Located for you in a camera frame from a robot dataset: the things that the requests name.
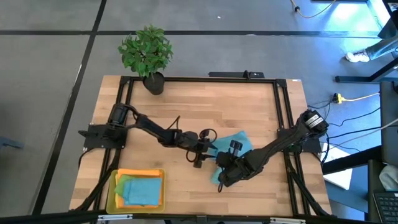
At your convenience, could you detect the black keyboard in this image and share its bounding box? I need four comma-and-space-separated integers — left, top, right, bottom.
372, 190, 398, 223

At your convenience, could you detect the black table frame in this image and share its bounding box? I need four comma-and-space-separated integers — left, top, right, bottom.
70, 75, 335, 218

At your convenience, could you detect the tan floor cable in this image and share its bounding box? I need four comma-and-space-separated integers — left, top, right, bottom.
290, 0, 337, 19

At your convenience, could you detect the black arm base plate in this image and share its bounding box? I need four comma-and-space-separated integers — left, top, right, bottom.
78, 124, 128, 149
277, 128, 323, 153

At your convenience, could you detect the yellow extension cord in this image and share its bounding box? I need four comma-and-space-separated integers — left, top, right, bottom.
332, 91, 381, 105

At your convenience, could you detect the person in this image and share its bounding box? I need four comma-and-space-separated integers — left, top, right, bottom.
345, 9, 398, 63

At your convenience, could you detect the black desk frame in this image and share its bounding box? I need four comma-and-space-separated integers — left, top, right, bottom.
335, 0, 398, 84

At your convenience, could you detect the white flat box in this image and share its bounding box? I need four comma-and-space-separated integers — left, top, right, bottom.
322, 142, 354, 191

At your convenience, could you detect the teal microfiber towel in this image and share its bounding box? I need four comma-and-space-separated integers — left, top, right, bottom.
123, 177, 164, 207
210, 130, 254, 186

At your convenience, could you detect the silver aluminium bracket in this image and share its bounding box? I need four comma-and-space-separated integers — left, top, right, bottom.
97, 213, 134, 222
269, 217, 307, 224

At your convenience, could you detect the yellow plastic bin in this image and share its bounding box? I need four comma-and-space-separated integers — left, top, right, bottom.
105, 169, 167, 215

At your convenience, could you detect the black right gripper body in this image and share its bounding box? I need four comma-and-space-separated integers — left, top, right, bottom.
216, 140, 259, 187

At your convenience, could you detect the potted green plant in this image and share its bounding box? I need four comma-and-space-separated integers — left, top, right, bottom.
117, 24, 174, 96

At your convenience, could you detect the black desk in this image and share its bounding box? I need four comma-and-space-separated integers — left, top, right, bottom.
322, 80, 398, 224

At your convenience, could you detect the orange microfiber towel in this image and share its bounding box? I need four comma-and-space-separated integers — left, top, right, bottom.
115, 168, 165, 209

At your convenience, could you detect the grey cloth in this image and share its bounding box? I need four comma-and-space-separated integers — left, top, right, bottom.
379, 164, 398, 192

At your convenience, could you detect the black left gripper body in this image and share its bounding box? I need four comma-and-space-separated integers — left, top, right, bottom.
186, 128, 217, 169

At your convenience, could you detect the green microfiber towel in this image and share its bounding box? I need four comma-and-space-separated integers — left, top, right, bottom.
114, 174, 137, 197

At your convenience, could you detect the black bar bracket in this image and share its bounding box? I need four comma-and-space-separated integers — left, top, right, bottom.
208, 70, 266, 79

